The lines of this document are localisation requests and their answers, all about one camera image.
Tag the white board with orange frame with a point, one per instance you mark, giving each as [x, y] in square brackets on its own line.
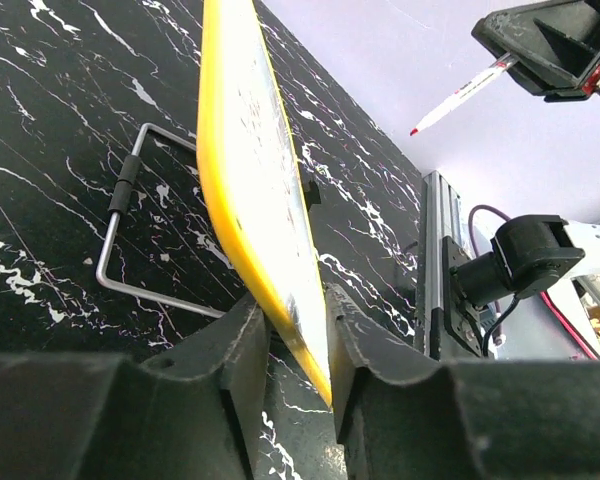
[252, 187]

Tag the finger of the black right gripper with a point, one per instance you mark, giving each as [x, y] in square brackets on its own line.
[555, 44]

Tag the aluminium frame post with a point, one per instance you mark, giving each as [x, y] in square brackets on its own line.
[440, 217]

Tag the black motor on mount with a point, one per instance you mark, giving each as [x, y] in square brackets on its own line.
[528, 255]

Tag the white red marker pen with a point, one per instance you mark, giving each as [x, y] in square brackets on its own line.
[464, 93]

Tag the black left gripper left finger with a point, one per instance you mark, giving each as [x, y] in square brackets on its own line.
[192, 412]

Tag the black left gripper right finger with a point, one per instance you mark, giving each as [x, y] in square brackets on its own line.
[401, 415]

